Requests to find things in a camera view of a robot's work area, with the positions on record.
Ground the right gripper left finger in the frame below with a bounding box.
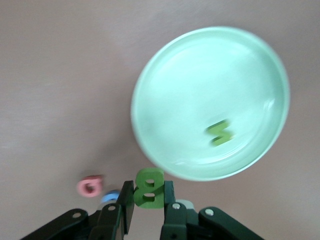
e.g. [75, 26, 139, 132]
[14, 181, 136, 240]

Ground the light green plate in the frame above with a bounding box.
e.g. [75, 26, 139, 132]
[130, 26, 291, 182]

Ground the pink letter Q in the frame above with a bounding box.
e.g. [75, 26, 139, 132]
[76, 174, 104, 198]

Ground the green letter N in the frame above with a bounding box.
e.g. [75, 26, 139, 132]
[205, 119, 236, 147]

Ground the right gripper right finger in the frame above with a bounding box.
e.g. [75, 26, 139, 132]
[159, 180, 266, 240]

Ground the green letter B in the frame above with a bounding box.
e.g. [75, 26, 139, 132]
[133, 167, 165, 210]

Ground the blue letter C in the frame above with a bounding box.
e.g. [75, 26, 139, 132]
[101, 189, 120, 204]

